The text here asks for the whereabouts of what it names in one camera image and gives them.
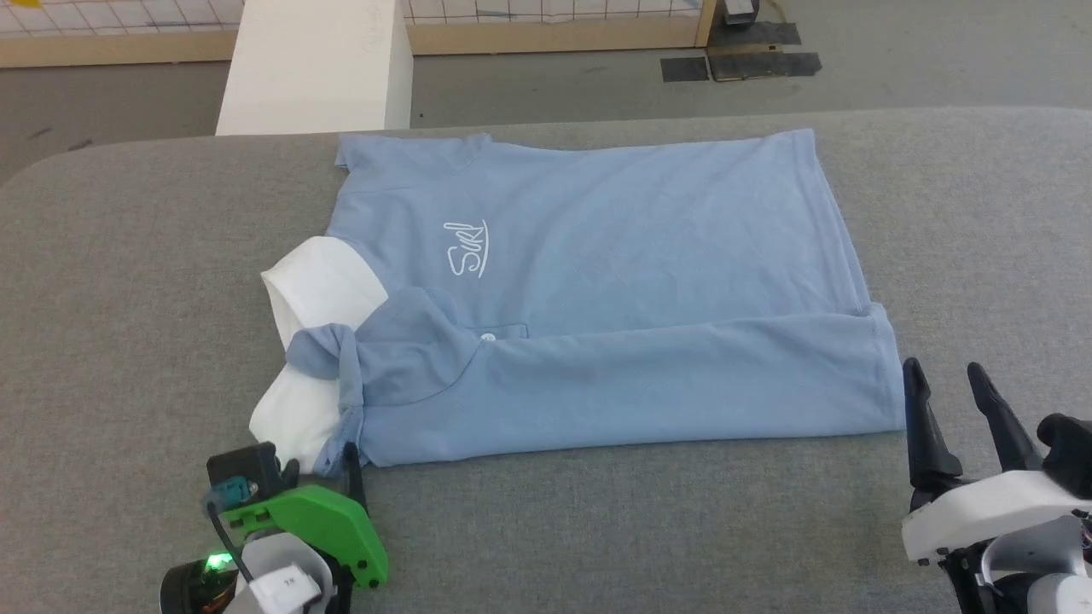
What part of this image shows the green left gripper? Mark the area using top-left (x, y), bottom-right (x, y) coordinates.
top-left (224, 441), bottom-right (390, 591)

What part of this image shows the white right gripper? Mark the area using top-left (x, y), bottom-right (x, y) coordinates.
top-left (902, 357), bottom-right (1090, 564)

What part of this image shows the light blue polo shirt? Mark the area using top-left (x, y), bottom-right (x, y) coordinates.
top-left (249, 128), bottom-right (907, 477)

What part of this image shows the grey fabric covered table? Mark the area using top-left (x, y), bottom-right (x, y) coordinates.
top-left (0, 107), bottom-right (1092, 614)

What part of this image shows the white rectangular pillar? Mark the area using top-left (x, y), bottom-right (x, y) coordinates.
top-left (215, 0), bottom-right (415, 136)

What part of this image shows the long black floor mat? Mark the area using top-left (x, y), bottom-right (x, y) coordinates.
top-left (706, 52), bottom-right (823, 83)

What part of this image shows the dark grey floor mat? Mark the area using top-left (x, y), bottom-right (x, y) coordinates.
top-left (712, 21), bottom-right (803, 49)

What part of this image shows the small black floor mat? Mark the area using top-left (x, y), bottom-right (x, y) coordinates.
top-left (660, 56), bottom-right (712, 84)

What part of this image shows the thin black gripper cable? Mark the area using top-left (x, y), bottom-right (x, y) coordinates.
top-left (203, 499), bottom-right (257, 585)

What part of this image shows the wooden framed wire mesh fence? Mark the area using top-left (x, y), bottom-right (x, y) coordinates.
top-left (0, 0), bottom-right (718, 70)

